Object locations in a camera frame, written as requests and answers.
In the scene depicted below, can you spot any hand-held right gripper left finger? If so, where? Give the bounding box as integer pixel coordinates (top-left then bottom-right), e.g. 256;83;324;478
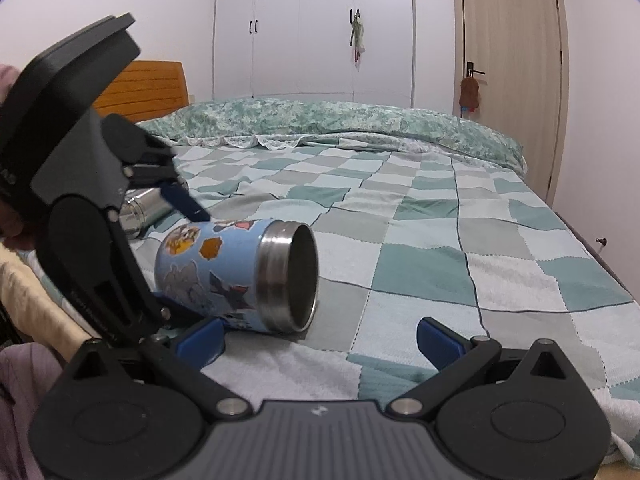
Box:
60;317;254;419

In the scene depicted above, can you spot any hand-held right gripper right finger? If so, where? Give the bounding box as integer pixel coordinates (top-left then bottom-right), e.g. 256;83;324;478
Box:
387;317;584;419

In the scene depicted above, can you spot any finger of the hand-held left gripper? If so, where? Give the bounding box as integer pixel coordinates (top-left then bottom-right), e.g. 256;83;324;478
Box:
64;209;202;347
122;131;213;223

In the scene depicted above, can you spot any blue sticker-covered steel cup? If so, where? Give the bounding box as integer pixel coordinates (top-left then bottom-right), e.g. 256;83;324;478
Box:
153;217;321;335

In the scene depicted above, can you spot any person's left forearm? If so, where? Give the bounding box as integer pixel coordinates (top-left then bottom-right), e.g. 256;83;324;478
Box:
0;62;22;107

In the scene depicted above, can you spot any stainless steel bottle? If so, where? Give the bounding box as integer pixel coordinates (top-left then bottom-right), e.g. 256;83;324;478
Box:
117;180;192;241

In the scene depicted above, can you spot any orange wooden headboard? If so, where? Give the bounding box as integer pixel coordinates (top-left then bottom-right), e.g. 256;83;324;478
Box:
92;60;191;124

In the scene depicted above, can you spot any yellow cloth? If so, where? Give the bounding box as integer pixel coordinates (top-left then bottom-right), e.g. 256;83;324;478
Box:
0;247;97;357

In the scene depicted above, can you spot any green checkered blanket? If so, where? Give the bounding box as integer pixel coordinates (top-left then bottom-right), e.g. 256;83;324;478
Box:
30;139;640;467

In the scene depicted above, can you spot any person's purple clothing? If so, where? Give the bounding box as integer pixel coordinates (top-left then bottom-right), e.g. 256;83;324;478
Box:
0;344;67;480

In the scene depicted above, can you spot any green floral quilt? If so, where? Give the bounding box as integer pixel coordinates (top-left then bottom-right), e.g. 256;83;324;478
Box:
135;98;529;178

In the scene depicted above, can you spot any white wardrobe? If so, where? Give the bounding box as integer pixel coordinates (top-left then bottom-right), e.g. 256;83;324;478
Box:
212;0;418;109

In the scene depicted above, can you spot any brown plush toy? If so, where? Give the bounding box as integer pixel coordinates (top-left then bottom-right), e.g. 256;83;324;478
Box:
458;74;483;119

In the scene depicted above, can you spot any beige wooden door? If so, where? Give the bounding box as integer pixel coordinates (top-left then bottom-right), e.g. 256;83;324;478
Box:
450;0;572;209

